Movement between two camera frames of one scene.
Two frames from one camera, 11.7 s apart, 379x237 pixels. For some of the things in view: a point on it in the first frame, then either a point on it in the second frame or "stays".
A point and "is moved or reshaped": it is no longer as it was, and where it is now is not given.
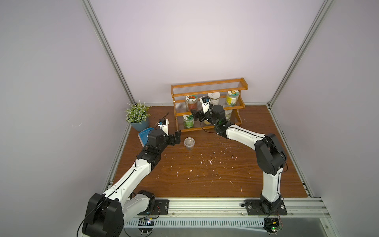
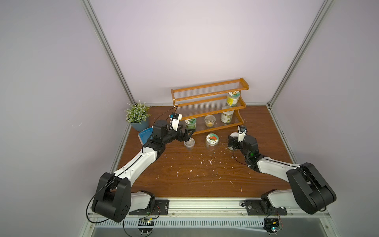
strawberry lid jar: (191, 102) to (211, 140)
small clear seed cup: (189, 142) stays
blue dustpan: (143, 136) stays
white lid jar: (214, 98) is moved or reshaped
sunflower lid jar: (232, 98) stays
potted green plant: (138, 115) stays
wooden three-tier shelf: (226, 93) stays
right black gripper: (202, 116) to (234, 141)
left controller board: (145, 225) stays
